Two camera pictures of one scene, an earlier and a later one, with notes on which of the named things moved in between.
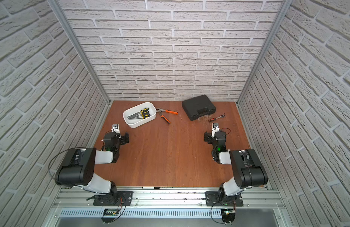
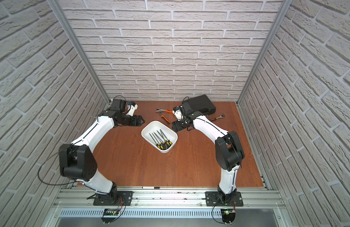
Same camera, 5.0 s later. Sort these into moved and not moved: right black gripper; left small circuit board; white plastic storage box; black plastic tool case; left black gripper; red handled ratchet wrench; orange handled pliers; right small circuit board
Moved: white plastic storage box; right black gripper; left black gripper
Not moved: left small circuit board; red handled ratchet wrench; orange handled pliers; black plastic tool case; right small circuit board
